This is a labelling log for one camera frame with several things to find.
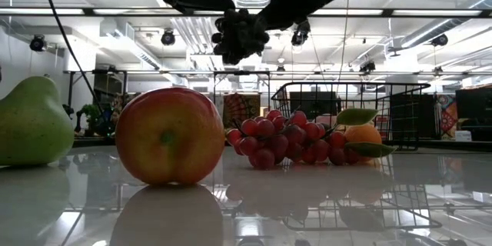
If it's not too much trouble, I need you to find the dark grape bunch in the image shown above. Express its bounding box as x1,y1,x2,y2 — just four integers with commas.
211,7,271,67

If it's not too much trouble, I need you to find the pale pink peach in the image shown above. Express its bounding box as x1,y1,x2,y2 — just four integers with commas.
315,114,339,128

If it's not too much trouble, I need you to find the red grape bunch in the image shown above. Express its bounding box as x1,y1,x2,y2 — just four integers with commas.
225,108,363,171

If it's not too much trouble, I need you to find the red-yellow apple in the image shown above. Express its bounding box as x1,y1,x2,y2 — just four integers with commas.
115,86,227,187

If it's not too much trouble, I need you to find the orange with green leaves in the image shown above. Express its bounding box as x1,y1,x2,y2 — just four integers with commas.
333,108,397,163

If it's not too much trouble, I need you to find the green pear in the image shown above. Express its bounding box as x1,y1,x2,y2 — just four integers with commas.
0,75,75,168

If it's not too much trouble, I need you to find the black ceiling spotlight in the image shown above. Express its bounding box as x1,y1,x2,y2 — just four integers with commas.
358,60,377,75
290,21,312,47
28,34,47,53
160,28,177,47
430,33,450,48

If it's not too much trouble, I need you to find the black monitor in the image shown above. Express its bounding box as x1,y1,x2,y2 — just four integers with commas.
455,87,492,121
288,91,340,121

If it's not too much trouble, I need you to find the long ceiling light strip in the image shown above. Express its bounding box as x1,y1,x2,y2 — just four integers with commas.
0,7,492,18

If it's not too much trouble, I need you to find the green potted plant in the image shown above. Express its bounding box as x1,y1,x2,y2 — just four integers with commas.
78,103,103,137

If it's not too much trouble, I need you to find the black panel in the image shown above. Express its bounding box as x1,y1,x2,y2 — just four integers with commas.
390,92,440,141

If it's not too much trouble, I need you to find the colourful patterned cloth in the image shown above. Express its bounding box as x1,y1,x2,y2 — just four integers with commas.
437,95,460,141

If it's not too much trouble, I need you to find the white box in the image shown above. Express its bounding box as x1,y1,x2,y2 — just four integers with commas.
454,129,474,143

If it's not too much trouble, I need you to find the black metal frame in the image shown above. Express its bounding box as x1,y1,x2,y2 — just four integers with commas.
63,69,272,115

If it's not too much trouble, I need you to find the black wire basket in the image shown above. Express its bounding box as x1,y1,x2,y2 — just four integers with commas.
270,81,432,152

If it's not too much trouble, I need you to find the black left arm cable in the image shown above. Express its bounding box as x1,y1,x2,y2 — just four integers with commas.
35,0,103,113

